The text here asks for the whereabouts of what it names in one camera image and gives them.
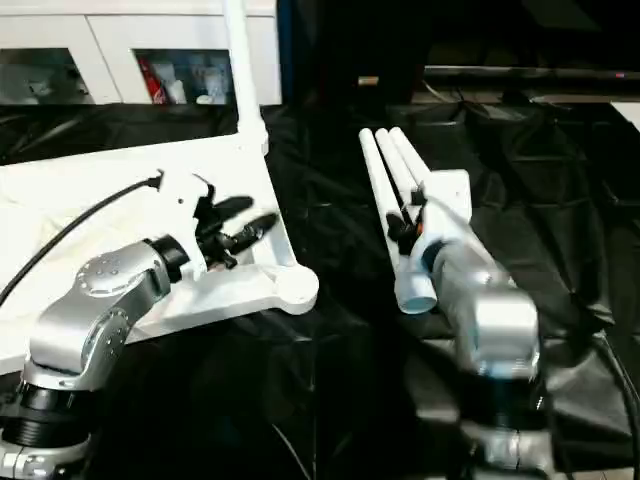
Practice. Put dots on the white plastic table leg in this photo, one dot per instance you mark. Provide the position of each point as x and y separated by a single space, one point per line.
243 70
385 200
412 155
398 165

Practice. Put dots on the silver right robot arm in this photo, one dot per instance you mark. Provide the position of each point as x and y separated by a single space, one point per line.
490 320

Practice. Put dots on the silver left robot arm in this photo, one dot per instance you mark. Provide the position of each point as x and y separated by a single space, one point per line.
90 310

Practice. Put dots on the black plastic mat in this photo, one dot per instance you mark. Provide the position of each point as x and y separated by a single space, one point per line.
560 200

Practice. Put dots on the red carton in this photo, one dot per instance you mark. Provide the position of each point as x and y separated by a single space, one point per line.
148 78

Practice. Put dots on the grey metal bar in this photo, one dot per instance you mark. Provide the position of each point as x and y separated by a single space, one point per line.
540 72

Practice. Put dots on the white cabinet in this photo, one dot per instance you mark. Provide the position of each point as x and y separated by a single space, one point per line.
100 40

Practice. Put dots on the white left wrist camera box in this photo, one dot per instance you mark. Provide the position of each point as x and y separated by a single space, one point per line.
185 205

